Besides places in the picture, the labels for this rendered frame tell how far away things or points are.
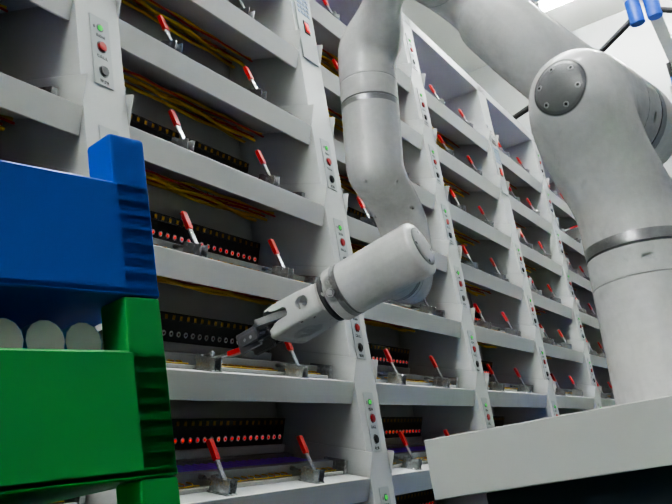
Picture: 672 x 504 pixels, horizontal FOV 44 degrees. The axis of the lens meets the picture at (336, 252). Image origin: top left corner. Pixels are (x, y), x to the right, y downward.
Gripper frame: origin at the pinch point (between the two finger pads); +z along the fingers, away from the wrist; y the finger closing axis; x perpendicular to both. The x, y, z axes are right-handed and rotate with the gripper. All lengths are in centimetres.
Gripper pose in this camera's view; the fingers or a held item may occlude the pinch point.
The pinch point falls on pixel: (255, 340)
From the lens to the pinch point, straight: 133.8
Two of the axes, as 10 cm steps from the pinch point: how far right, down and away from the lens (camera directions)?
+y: 5.0, 1.6, 8.5
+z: -8.0, 4.7, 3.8
